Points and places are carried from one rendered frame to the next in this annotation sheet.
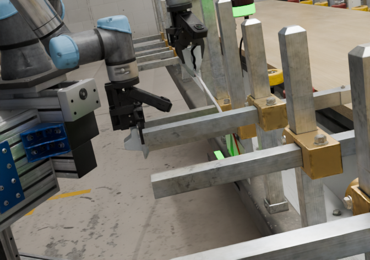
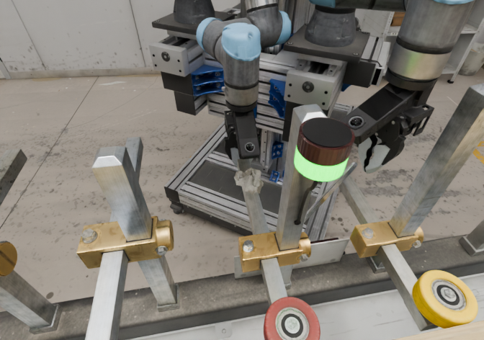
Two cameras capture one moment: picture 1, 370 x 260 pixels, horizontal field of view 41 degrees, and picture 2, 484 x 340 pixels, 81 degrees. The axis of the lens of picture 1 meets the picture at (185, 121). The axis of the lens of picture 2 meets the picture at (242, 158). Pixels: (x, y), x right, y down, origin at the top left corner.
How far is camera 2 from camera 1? 1.24 m
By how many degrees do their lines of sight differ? 75
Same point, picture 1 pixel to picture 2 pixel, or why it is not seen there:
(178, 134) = not seen: hidden behind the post
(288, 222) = (135, 307)
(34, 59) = (319, 29)
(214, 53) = (421, 179)
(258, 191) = (213, 285)
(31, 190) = (263, 117)
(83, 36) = (211, 32)
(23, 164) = (265, 99)
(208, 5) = (468, 111)
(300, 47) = not seen: outside the picture
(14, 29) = not seen: outside the picture
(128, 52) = (228, 75)
